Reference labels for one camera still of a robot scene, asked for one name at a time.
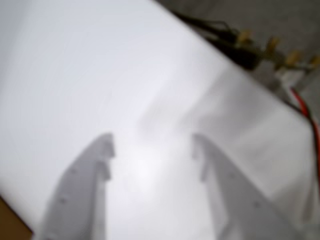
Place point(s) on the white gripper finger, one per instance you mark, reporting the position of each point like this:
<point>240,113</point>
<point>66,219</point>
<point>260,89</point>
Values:
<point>77,200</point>
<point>237,200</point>

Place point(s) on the brown cardboard box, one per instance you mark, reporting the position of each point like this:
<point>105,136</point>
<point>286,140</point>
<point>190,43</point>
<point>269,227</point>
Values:
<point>10,222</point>

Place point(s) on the controller board gold connectors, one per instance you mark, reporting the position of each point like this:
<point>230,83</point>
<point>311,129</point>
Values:
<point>250,56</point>

